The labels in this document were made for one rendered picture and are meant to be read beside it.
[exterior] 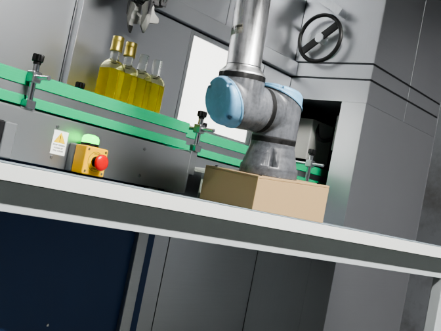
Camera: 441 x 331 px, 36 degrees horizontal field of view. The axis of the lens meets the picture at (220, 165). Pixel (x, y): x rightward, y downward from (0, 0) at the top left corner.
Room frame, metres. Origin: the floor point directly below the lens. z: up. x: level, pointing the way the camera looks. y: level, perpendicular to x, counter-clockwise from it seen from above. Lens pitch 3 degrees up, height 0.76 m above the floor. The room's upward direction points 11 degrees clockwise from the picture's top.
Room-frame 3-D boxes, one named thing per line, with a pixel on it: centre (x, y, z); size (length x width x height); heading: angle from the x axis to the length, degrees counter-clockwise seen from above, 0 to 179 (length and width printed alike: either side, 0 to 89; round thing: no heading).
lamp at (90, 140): (1.69, 0.33, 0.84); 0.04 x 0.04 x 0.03
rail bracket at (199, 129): (2.07, 0.10, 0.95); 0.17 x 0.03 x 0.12; 50
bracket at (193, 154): (2.08, 0.12, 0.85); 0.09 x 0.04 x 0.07; 50
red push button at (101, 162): (1.66, 0.29, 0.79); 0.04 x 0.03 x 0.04; 140
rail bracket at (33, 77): (1.58, 0.45, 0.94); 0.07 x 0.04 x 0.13; 50
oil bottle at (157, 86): (2.09, 0.25, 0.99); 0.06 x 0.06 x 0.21; 50
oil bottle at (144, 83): (2.04, 0.29, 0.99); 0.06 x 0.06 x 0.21; 51
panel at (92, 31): (2.34, 0.21, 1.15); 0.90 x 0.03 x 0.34; 140
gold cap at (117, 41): (1.95, 0.36, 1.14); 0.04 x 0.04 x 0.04
